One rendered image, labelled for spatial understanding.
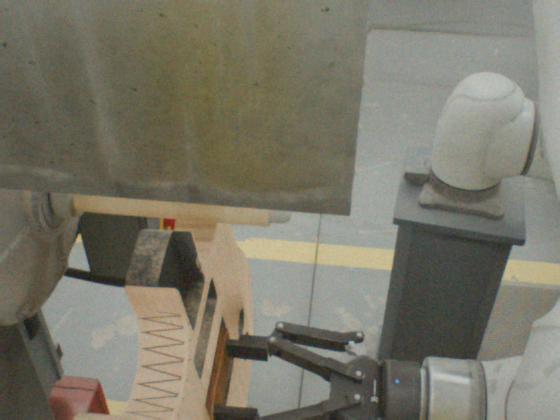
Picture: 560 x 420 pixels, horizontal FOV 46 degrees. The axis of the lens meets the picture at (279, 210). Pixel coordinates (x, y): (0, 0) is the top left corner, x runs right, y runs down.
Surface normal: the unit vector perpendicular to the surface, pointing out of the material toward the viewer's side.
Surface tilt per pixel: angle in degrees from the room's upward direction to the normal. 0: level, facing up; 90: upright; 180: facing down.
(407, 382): 12
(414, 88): 0
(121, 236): 90
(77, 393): 0
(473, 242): 90
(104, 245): 90
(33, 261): 95
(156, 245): 7
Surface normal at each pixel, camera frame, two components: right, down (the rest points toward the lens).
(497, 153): -0.17, 0.61
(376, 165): 0.00, -0.76
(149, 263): -0.08, -0.59
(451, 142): -0.80, 0.35
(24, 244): 0.97, 0.19
